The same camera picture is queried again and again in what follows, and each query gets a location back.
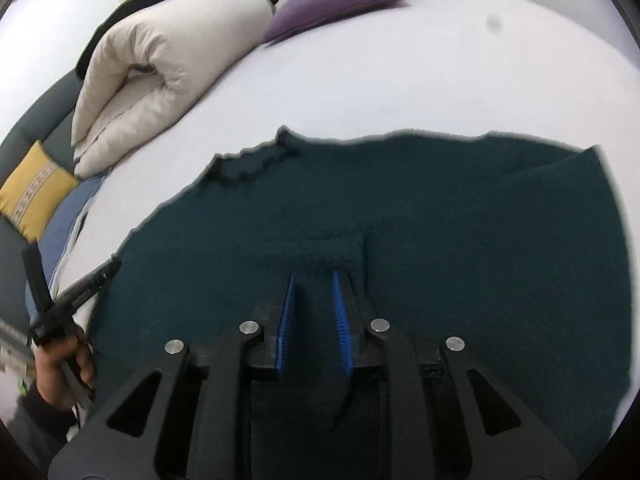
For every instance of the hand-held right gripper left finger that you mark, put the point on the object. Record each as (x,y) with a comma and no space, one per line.
(286,320)

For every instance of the purple pillow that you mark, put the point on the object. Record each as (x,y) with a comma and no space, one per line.
(330,0)

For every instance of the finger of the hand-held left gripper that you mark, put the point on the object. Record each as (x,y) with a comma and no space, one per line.
(35,280)
(90,286)

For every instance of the dark green knit sweater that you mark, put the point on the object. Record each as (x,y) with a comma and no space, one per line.
(450,235)

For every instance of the folded beige duvet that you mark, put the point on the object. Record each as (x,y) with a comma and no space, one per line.
(150,60)

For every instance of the person's left forearm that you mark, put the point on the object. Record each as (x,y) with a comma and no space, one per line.
(35,430)

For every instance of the blue bed sheet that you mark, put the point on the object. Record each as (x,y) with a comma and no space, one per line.
(65,220)

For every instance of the grey sofa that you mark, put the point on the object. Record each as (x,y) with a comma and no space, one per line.
(45,115)

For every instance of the white bed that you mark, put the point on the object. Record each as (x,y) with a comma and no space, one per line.
(400,75)

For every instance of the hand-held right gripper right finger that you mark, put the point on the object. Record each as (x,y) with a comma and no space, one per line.
(342,320)

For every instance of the person's left hand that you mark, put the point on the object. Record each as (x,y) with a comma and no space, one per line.
(50,380)

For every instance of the yellow patterned cushion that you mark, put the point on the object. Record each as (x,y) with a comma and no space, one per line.
(35,190)

